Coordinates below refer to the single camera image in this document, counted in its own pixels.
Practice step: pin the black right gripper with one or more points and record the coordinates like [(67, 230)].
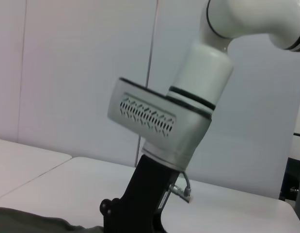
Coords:
[(145, 194)]

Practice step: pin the dark green FREE t-shirt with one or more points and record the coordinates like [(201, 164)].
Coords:
[(31, 222)]

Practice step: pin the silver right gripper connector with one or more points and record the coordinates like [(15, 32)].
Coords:
[(175, 188)]

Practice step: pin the black equipment stand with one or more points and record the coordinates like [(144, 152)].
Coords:
[(295, 194)]

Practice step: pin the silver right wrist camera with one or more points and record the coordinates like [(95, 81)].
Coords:
[(140, 109)]

